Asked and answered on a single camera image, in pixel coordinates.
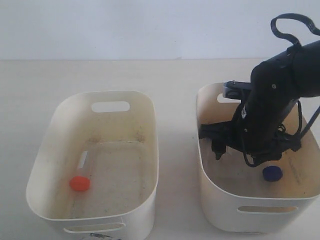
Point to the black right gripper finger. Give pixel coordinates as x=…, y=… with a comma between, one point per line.
x=219, y=149

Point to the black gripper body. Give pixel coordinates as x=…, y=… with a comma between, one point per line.
x=257, y=129

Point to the clear tube front blue cap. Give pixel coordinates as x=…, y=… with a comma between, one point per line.
x=272, y=173

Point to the white plastic bin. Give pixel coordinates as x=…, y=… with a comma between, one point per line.
x=119, y=129
x=235, y=197

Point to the clear tube front orange cap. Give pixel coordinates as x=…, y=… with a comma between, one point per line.
x=81, y=180

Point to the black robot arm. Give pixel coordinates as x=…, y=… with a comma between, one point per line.
x=275, y=87

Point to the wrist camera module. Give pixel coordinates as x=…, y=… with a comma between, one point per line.
x=236, y=90

